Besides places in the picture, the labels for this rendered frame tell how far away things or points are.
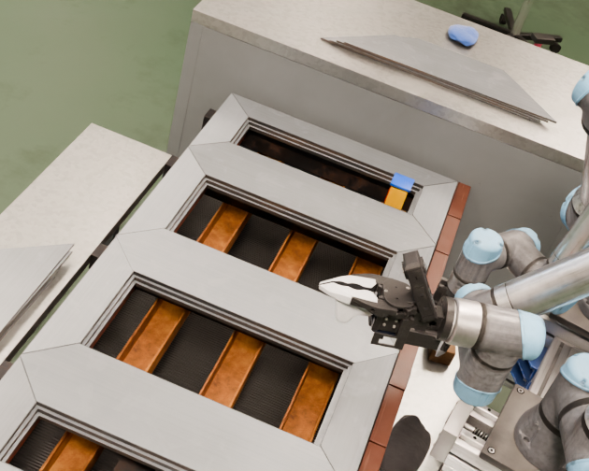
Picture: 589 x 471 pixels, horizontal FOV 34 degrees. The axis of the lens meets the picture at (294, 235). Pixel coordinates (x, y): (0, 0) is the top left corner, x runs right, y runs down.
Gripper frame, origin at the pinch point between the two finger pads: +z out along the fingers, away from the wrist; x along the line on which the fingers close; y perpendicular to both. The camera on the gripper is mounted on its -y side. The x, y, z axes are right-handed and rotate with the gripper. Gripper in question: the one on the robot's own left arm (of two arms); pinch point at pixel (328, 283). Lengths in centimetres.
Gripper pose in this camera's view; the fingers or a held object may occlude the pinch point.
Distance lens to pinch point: 148.9
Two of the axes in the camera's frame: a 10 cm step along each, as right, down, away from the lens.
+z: -9.7, -2.1, -1.1
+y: -2.3, 8.2, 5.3
